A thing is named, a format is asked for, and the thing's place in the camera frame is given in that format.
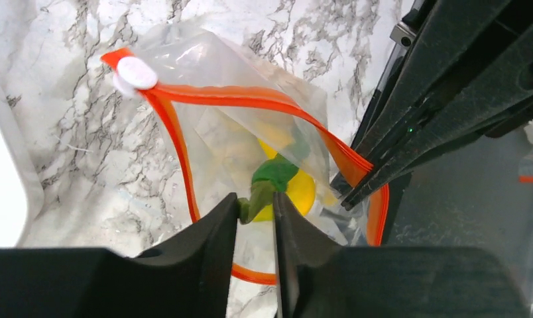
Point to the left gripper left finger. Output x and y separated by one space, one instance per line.
187 275

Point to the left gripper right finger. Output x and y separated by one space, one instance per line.
316 277

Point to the yellow banana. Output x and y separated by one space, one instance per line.
301 190

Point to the green chili pepper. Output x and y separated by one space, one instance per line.
270 177

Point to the white plastic bin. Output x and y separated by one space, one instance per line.
21 194

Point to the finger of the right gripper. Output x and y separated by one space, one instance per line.
454 113
460 70

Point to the clear zip top bag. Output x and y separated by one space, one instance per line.
215 100

